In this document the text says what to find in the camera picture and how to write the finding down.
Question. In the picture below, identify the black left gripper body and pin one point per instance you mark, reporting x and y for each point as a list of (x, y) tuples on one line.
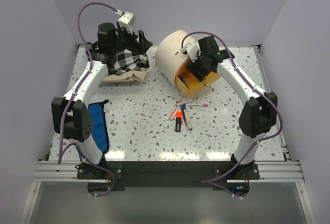
[(126, 41)]

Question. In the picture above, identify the round beige drawer organizer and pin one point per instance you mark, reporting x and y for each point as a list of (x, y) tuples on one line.
[(168, 57)]

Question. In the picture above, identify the blue capped white marker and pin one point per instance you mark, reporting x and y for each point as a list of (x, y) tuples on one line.
[(187, 117)]

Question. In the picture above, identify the beige folded cloth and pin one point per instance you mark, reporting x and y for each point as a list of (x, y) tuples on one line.
[(128, 74)]

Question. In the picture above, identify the orange capped marker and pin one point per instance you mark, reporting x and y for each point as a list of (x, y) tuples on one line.
[(173, 113)]

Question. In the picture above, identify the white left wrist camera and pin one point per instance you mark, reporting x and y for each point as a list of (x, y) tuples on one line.
[(127, 21)]

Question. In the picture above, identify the aluminium frame rail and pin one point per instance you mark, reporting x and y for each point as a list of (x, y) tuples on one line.
[(47, 171)]

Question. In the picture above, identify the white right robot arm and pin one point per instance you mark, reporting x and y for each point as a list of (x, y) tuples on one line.
[(258, 115)]

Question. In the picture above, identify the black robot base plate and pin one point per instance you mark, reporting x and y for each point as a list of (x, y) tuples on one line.
[(117, 176)]

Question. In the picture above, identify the blue cloth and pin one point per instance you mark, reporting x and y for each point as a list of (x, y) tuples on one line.
[(99, 130)]

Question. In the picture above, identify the orange black highlighter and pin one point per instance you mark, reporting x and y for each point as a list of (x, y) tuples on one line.
[(178, 122)]

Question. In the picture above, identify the black white checkered cloth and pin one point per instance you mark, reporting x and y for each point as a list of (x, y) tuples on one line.
[(120, 63)]

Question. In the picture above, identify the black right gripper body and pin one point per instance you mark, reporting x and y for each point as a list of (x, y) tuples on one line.
[(199, 65)]

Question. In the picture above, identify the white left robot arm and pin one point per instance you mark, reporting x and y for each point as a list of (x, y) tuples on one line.
[(71, 118)]

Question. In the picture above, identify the yellow drawer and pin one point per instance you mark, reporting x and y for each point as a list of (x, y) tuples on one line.
[(193, 86)]

